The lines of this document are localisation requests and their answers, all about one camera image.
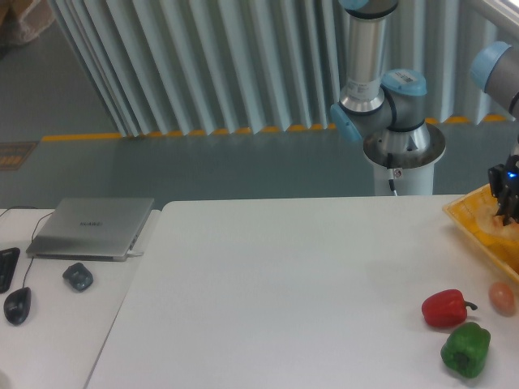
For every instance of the green bell pepper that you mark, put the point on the green bell pepper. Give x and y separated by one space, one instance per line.
465 350

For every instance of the black computer mouse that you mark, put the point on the black computer mouse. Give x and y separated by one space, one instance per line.
17 306

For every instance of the red bell pepper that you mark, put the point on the red bell pepper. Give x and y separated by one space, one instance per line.
447 308

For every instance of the white folding partition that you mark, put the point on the white folding partition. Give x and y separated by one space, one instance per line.
181 66

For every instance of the black keyboard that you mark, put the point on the black keyboard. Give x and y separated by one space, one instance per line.
8 262

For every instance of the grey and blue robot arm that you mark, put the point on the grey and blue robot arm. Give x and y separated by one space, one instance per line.
387 111

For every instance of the triangular bread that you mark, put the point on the triangular bread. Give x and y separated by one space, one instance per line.
494 225

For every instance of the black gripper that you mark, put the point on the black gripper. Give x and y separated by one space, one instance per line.
503 181

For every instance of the silver laptop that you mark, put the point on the silver laptop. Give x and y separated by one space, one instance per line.
92 228

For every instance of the black earbud case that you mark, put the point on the black earbud case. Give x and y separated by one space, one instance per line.
78 277

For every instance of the yellow woven basket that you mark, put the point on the yellow woven basket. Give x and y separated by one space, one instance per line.
502 253

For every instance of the brown egg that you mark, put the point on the brown egg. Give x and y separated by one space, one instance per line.
502 299

